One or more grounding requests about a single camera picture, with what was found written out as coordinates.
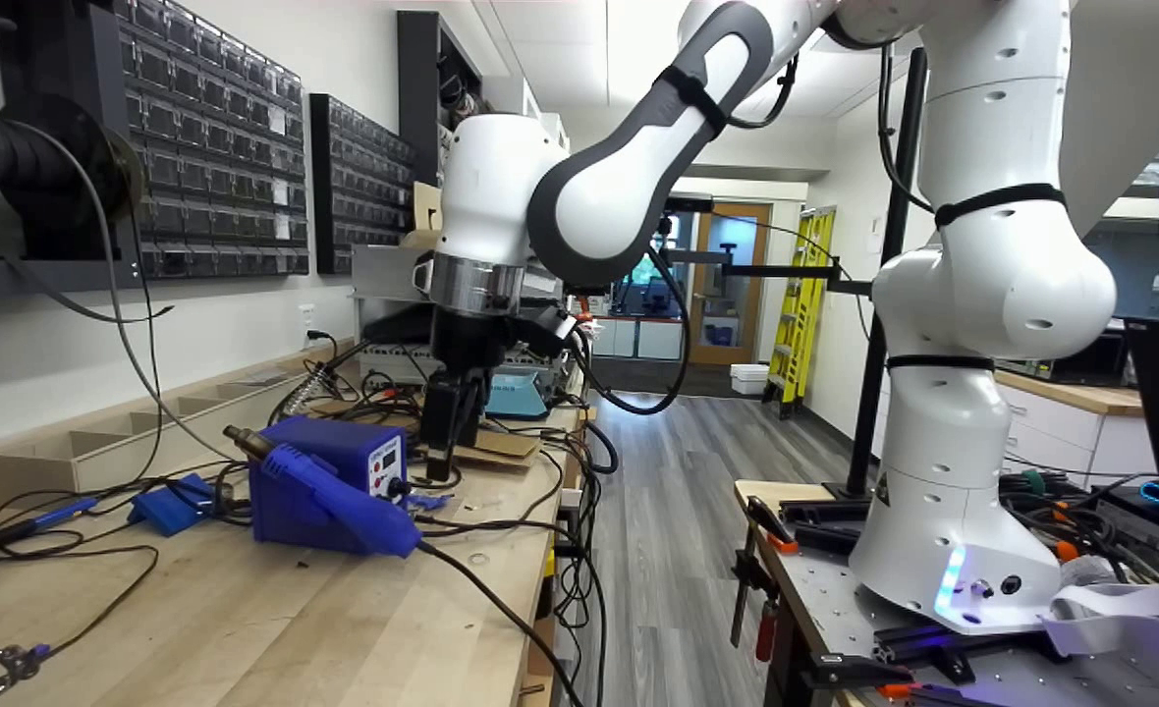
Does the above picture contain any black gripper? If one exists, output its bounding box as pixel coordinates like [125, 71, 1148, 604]
[421, 301, 531, 486]

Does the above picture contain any flat cardboard sheet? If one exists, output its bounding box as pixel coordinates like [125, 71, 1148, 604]
[450, 427, 546, 475]

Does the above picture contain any teal bench device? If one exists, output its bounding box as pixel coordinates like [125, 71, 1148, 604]
[480, 365, 556, 424]

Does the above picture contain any blue soldering station box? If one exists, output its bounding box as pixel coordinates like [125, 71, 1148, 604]
[246, 411, 414, 549]

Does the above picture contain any small black parts bin rack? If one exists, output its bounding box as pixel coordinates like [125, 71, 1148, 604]
[308, 89, 421, 278]

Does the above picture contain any wooden door with window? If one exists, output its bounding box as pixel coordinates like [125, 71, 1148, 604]
[685, 200, 779, 374]

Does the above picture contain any white storage bin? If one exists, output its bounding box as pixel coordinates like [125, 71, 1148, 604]
[728, 361, 772, 402]

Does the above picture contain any small blue box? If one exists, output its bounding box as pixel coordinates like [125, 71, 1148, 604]
[125, 471, 224, 542]

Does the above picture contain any flat wooden block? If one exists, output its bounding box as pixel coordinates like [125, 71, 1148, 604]
[732, 475, 841, 513]

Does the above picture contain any black and orange clamp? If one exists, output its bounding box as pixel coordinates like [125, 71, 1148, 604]
[728, 496, 805, 664]

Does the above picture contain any wooden compartment tray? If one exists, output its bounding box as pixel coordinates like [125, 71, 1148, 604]
[0, 351, 332, 505]

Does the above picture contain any large black parts bin rack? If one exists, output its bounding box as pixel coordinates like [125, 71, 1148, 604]
[0, 0, 313, 287]

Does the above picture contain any metal robot mounting table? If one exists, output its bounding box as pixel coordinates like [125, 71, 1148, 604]
[745, 513, 1159, 707]

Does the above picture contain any black vertical pole stand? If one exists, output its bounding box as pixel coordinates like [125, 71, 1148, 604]
[808, 46, 931, 524]

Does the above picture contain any white cabinet with wooden top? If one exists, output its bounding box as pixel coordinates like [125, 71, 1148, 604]
[994, 369, 1159, 486]

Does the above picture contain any white crumpled sheet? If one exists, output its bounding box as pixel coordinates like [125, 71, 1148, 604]
[1036, 559, 1159, 690]

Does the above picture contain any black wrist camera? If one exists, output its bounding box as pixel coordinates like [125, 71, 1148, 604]
[512, 310, 575, 365]

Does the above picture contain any black hot air tool cord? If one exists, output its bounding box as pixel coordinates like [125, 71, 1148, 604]
[414, 535, 590, 707]

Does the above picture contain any black cable hanging from wrist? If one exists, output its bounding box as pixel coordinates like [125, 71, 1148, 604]
[575, 246, 694, 422]

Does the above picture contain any tall black wall shelf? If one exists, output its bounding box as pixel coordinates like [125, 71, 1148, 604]
[394, 9, 491, 189]

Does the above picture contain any thin black cable on bench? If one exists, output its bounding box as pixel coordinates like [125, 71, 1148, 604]
[0, 542, 166, 707]

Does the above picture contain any blue handled soldering iron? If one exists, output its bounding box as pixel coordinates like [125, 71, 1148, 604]
[0, 490, 107, 554]

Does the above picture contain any black flexible duct hose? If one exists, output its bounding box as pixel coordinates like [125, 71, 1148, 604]
[0, 99, 148, 263]

